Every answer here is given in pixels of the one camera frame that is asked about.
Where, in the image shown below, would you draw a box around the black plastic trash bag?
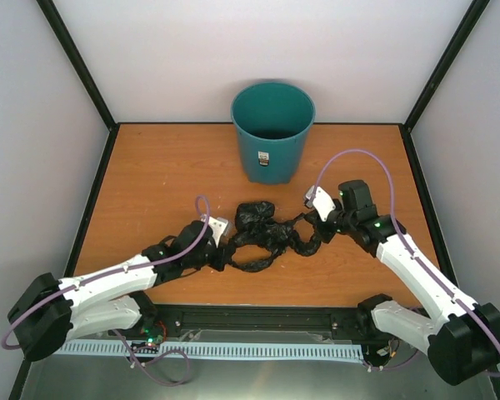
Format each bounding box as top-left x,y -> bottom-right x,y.
229,201 -> 322,273

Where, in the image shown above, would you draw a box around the teal plastic trash bin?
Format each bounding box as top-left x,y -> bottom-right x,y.
231,82 -> 316,185

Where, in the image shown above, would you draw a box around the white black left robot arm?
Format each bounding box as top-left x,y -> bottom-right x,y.
7,217 -> 230,362

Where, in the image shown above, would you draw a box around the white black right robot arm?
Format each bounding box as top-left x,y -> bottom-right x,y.
304,180 -> 500,386

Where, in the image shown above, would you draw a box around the small green-lit circuit board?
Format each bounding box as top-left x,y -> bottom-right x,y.
144,327 -> 167,346

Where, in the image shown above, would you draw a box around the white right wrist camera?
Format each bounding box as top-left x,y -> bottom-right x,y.
304,185 -> 336,222

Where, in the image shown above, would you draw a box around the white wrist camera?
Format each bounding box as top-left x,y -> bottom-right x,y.
304,185 -> 336,222
207,217 -> 233,247

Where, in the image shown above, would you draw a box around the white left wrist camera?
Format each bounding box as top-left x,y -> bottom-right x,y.
207,217 -> 233,247

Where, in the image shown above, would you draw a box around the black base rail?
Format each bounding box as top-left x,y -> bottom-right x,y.
39,302 -> 484,343

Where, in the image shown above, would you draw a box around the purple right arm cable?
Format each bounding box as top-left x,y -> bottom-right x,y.
314,148 -> 500,378

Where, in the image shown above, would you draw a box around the light blue slotted cable duct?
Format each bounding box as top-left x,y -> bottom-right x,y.
56,339 -> 363,363

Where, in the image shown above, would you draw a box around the metal base plate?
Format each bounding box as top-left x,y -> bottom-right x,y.
9,346 -> 500,399

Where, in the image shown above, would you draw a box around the black right rear frame post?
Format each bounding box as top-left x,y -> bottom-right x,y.
404,0 -> 490,133

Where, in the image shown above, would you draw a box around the black frame post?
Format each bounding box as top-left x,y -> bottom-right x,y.
404,0 -> 490,133
36,0 -> 117,130

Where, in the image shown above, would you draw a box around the black left rear frame post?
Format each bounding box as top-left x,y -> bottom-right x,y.
36,0 -> 117,130

